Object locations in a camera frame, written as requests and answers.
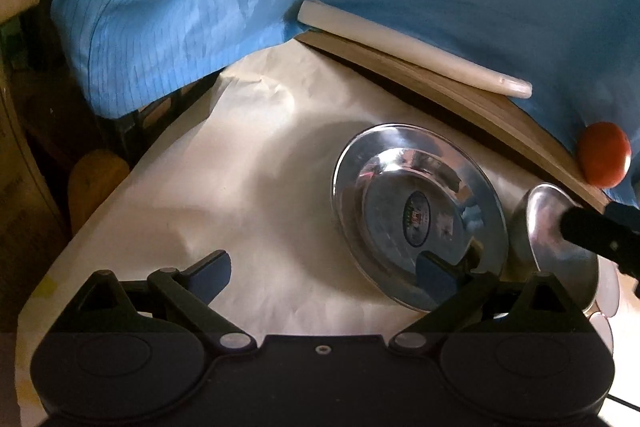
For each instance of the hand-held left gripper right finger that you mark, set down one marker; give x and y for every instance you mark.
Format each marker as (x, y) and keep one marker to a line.
(434, 278)

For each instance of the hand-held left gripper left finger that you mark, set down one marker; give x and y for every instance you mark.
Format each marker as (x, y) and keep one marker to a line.
(216, 269)

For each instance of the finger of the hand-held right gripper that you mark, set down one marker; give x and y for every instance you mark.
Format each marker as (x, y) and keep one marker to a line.
(600, 237)

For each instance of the small steel bowl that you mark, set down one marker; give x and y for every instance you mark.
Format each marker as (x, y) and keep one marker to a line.
(542, 227)

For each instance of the large steel plate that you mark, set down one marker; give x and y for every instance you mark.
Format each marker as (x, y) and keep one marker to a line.
(400, 187)

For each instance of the white flower-shaped plate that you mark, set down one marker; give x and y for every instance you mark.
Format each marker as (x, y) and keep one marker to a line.
(607, 292)

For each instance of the red tomato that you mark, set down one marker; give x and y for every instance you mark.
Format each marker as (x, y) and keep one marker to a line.
(604, 153)

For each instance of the cream paper sheet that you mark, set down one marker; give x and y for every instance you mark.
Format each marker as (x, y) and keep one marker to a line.
(250, 167)

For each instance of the black plastic crate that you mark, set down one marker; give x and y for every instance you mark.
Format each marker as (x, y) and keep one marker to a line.
(150, 117)

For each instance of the wooden tray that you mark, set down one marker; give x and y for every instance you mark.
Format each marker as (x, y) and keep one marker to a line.
(450, 94)

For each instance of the brown cardboard box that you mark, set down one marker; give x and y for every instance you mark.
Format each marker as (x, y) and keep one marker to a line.
(25, 207)

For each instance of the white cutting board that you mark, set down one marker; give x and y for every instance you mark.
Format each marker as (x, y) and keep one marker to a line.
(400, 44)

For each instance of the round wooden post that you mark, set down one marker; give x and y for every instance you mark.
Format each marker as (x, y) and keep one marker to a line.
(95, 187)

